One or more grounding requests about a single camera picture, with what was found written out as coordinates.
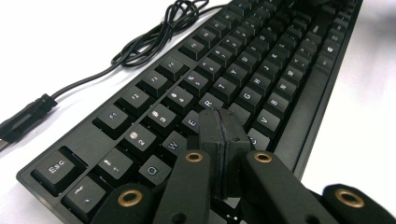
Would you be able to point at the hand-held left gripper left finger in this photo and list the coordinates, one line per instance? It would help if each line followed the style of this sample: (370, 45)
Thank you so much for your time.
(211, 127)

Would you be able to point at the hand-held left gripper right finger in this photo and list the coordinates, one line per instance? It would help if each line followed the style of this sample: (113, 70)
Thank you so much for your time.
(235, 130)

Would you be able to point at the black computer keyboard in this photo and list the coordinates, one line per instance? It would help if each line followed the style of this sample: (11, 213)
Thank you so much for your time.
(218, 62)

